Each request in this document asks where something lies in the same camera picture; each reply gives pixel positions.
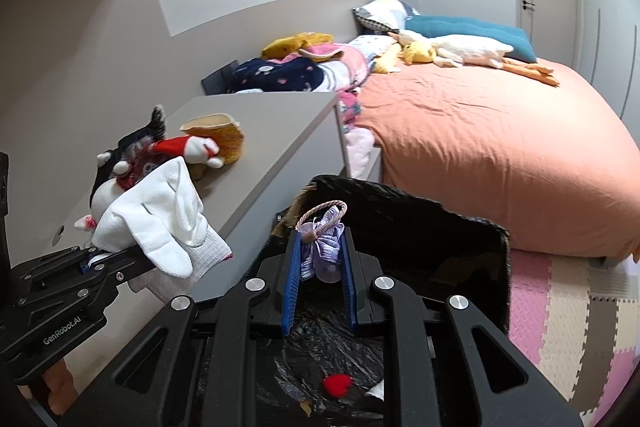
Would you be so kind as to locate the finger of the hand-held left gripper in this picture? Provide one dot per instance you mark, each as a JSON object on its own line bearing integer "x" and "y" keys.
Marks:
{"x": 50, "y": 266}
{"x": 115, "y": 275}

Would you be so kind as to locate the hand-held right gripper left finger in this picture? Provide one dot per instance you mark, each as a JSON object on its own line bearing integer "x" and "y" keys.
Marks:
{"x": 292, "y": 287}

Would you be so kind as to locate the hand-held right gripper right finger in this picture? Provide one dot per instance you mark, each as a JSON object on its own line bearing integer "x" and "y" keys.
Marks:
{"x": 350, "y": 292}

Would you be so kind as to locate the small purple woven pouch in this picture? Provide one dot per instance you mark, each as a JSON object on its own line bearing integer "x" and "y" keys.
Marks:
{"x": 325, "y": 247}

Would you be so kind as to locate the white cloth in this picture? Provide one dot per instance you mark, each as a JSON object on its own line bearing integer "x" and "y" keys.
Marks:
{"x": 160, "y": 217}

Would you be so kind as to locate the red and white plush toy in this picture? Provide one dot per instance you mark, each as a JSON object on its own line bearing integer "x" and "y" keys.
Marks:
{"x": 175, "y": 146}

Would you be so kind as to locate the person's left hand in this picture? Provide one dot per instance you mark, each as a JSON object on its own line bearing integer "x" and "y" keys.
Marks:
{"x": 57, "y": 387}

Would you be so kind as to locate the red pom-pom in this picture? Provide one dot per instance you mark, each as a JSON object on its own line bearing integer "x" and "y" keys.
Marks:
{"x": 336, "y": 385}

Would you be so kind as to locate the white paper scrap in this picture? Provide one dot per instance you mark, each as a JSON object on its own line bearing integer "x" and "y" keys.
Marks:
{"x": 377, "y": 391}

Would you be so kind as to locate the black and white plush toy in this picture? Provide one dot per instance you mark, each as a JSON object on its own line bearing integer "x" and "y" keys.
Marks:
{"x": 127, "y": 144}

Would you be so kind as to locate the light pink cloth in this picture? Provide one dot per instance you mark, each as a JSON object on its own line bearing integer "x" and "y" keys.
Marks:
{"x": 359, "y": 147}

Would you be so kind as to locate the grey desk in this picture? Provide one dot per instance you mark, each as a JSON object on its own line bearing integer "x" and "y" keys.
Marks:
{"x": 280, "y": 142}

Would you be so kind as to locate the yellow plush pouch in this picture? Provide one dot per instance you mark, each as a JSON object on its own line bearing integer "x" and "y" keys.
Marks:
{"x": 227, "y": 139}

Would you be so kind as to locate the bed with orange sheet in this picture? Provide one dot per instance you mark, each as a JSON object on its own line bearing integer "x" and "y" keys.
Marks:
{"x": 475, "y": 132}

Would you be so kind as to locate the navy printed blanket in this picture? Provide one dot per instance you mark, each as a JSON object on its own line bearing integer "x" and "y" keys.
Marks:
{"x": 280, "y": 74}

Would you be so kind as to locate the pink and beige foam mat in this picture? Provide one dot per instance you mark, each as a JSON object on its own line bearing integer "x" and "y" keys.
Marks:
{"x": 565, "y": 307}

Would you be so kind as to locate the pink striped blanket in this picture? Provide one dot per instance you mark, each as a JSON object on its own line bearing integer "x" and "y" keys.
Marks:
{"x": 345, "y": 67}

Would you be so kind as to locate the mustard yellow plush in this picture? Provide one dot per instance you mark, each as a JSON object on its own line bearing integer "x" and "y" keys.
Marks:
{"x": 295, "y": 44}

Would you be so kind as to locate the yellow duck plush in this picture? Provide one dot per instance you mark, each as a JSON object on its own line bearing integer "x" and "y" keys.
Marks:
{"x": 419, "y": 53}

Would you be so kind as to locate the white printed pillow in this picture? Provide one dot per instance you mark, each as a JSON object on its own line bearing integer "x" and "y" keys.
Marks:
{"x": 370, "y": 44}

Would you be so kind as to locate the white goose plush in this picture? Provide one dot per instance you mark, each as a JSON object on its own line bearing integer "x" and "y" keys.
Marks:
{"x": 465, "y": 47}

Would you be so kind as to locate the checked patchwork pillow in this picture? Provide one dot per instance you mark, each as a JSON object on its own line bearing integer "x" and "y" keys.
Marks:
{"x": 382, "y": 12}

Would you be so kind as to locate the teal pillow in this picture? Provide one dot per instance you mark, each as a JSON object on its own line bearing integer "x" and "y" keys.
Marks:
{"x": 475, "y": 27}

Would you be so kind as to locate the white wardrobe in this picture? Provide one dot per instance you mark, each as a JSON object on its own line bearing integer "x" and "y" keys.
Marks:
{"x": 610, "y": 32}

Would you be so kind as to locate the black wall panel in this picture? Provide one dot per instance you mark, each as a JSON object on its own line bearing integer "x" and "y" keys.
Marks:
{"x": 217, "y": 79}

